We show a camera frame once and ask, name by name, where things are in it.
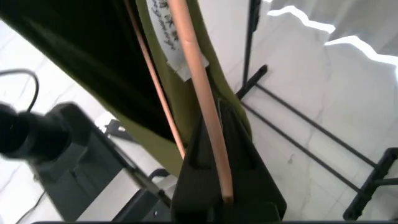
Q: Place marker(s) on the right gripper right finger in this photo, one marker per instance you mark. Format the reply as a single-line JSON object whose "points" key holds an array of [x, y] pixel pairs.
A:
{"points": [[255, 186]]}

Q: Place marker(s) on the white curtain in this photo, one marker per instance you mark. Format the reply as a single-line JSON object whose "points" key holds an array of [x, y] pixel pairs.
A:
{"points": [[367, 18]]}

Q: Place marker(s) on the green printed shirt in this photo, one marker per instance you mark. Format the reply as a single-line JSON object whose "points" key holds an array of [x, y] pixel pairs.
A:
{"points": [[93, 62]]}

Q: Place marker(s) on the black clothes rack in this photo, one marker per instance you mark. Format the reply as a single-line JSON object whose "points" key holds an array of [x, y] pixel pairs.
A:
{"points": [[311, 124]]}

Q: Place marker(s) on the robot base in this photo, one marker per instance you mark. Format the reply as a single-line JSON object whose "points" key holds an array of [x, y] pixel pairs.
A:
{"points": [[77, 174]]}

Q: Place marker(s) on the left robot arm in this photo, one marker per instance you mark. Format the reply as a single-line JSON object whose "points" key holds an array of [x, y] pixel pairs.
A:
{"points": [[37, 133]]}

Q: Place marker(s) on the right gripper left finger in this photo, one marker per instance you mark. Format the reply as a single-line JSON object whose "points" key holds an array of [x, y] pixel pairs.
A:
{"points": [[192, 180]]}

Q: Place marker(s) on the pink clothes hanger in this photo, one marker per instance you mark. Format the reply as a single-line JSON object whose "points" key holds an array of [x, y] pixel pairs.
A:
{"points": [[202, 93]]}

